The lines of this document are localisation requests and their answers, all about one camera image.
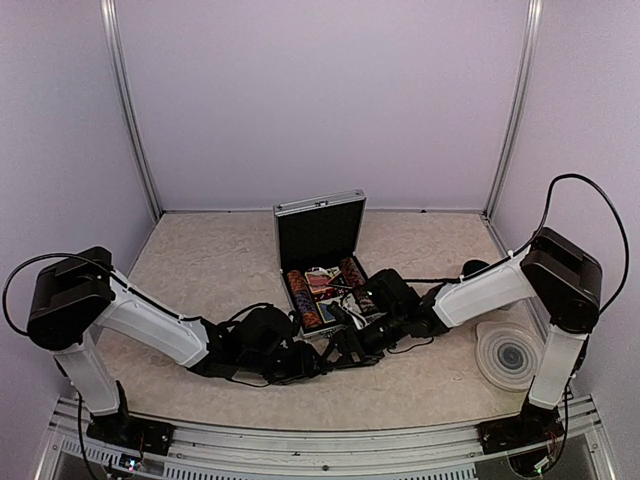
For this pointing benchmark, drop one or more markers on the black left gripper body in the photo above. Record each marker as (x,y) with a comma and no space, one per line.
(280,369)

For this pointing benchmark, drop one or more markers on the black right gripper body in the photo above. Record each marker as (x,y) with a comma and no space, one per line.
(391,332)

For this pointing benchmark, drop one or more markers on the blue playing card deck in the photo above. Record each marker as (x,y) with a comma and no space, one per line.
(333,312)

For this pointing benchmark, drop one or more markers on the aluminium poker chip case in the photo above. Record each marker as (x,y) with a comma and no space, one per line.
(320,232)

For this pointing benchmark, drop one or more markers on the red playing card deck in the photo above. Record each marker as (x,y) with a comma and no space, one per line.
(321,280)

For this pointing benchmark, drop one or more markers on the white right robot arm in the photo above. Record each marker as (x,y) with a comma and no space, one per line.
(563,277)

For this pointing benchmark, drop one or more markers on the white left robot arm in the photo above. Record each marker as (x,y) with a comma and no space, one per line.
(82,290)

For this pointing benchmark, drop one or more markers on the dark red chip row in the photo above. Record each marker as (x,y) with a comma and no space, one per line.
(356,280)

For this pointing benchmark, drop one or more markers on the dark green mug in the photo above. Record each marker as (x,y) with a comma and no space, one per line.
(473,266)

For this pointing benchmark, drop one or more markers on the grey striped plate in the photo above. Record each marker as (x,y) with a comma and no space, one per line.
(507,354)

